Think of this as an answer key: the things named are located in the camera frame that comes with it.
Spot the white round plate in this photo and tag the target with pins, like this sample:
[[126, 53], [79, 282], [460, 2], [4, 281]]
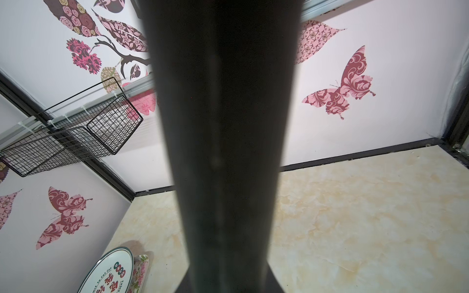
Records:
[[112, 273]]

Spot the floral cloth mat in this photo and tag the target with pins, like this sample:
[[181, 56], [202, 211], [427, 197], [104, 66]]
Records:
[[141, 267]]

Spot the black wire basket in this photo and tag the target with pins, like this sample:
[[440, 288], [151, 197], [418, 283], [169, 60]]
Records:
[[97, 122]]

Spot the red black claw hammer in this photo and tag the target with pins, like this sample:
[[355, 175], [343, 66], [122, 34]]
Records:
[[223, 72]]

